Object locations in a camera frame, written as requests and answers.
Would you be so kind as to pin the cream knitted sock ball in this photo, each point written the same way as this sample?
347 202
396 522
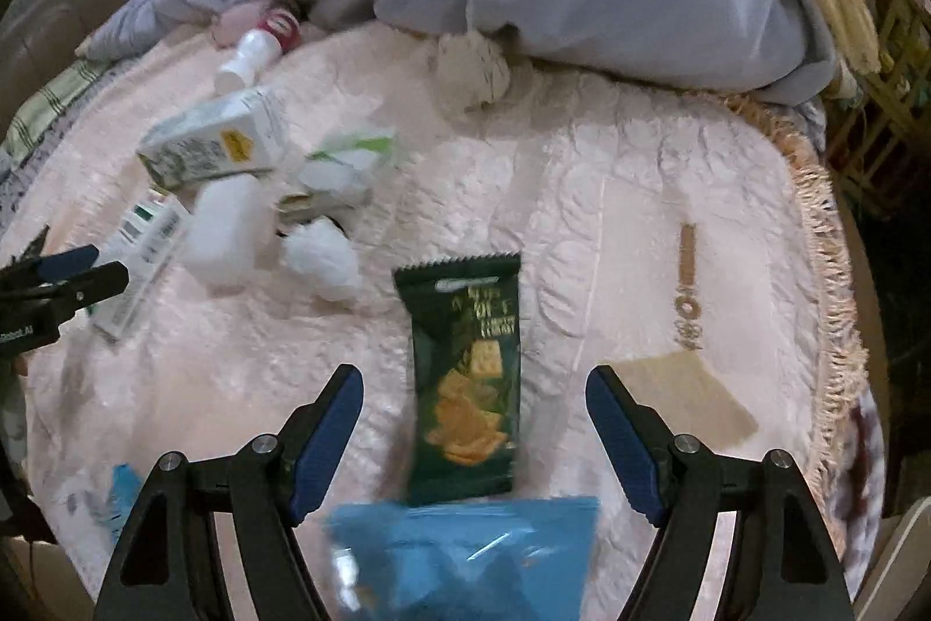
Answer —
471 70

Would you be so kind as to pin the white foam block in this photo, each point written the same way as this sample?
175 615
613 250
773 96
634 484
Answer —
230 227

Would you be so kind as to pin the wooden baby crib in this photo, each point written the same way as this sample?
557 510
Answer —
878 144

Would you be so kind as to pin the pink cloth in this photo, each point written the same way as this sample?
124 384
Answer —
227 28

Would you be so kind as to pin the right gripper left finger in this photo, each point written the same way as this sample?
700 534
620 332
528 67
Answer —
167 563

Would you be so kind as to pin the green white plastic wrapper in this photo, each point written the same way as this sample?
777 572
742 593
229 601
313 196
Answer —
339 176

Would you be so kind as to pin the milk carton box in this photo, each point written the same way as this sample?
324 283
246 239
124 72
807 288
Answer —
243 132

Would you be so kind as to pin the large blue snack bag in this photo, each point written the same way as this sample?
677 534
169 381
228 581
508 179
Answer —
509 559

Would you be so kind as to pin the pink quilted bedspread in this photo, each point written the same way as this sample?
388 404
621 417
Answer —
591 181

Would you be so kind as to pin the green cracker packet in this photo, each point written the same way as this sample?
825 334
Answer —
466 346

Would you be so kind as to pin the white barcode box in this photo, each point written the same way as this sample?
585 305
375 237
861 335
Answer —
146 237

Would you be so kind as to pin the white bottle red cap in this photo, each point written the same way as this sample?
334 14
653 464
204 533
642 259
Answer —
274 35

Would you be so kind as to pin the crumpled white tissue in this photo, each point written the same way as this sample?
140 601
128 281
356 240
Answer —
320 255

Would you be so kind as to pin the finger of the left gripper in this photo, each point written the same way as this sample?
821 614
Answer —
34 271
67 297

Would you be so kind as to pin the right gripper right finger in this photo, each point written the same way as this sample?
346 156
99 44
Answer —
781 563

